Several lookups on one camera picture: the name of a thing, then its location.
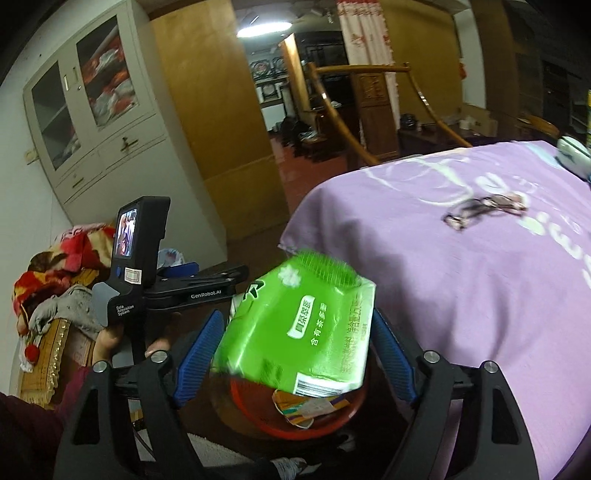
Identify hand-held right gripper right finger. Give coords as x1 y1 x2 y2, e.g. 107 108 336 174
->
369 307 542 480

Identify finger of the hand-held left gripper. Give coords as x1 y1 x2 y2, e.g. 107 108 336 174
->
196 264 251 292
159 261 200 280

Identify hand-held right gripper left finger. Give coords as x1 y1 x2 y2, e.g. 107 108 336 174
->
53 309 227 480

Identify red plastic basin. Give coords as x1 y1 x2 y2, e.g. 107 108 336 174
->
210 364 371 440

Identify green tissue pack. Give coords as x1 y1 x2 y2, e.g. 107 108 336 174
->
210 249 377 398

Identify person's left forearm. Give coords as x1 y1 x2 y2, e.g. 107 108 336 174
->
0 364 95 480

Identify person's left hand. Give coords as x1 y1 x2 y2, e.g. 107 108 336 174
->
91 312 184 371

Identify pile of colourful clothes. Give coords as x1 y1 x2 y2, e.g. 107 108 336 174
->
13 224 117 371

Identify purple tablecloth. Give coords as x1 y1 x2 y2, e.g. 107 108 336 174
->
279 140 591 480

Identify grey cloth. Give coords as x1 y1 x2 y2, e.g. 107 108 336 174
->
30 285 105 341

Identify orange and white wrapper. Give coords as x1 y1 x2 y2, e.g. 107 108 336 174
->
272 388 352 430

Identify white glass-door cabinet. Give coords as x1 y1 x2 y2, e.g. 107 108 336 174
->
23 0 228 260

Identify golden carved wooden chair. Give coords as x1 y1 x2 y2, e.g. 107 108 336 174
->
18 318 94 408

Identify wooden door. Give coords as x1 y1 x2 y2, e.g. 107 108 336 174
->
150 0 290 241

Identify eyeglasses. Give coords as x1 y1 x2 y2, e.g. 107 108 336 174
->
443 194 528 232

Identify curved wooden chair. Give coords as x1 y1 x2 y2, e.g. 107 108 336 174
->
306 61 474 169

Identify ceiling lamp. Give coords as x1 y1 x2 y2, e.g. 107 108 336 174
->
235 14 297 40

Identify red and white curtain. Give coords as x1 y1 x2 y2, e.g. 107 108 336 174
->
336 0 400 145

